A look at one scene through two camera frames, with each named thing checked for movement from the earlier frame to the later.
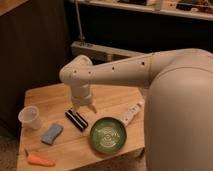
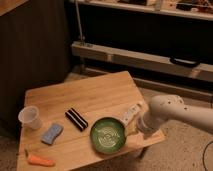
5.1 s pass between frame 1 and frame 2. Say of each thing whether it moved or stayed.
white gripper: moved
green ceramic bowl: stayed
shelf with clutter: stayed
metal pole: stayed
